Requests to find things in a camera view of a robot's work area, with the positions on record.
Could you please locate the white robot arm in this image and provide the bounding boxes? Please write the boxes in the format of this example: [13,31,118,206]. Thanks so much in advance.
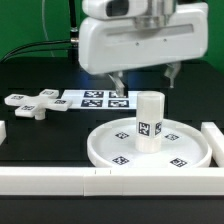
[79,0,208,97]

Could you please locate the black vertical cable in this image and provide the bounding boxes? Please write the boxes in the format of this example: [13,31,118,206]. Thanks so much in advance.
[67,0,81,42]

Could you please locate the white front fence bar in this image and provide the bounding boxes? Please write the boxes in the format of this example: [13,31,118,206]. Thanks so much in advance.
[0,167,224,196]

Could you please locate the white left fence bar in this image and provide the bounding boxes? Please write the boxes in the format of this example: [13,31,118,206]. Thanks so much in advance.
[0,121,6,145]

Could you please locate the white round table top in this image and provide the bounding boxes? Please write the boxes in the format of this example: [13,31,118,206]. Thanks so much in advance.
[87,117,212,168]

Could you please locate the white right fence bar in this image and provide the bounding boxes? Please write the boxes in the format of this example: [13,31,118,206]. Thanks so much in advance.
[201,122,224,168]

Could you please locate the black cable pair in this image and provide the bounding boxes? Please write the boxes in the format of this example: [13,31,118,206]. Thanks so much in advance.
[0,37,81,64]

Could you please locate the white thin cable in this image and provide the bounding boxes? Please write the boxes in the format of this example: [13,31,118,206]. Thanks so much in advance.
[41,0,55,58]

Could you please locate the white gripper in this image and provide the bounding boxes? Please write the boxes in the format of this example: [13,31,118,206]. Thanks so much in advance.
[79,3,208,97]

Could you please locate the white cross-shaped table base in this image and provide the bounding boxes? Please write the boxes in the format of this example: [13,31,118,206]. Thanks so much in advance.
[4,89,72,120]

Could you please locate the white marker sheet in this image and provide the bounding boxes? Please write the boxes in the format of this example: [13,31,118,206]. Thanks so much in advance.
[62,90,138,110]

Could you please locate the white fence bar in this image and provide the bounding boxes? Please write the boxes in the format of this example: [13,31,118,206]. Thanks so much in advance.
[0,167,224,196]
[201,122,224,168]
[0,121,6,145]

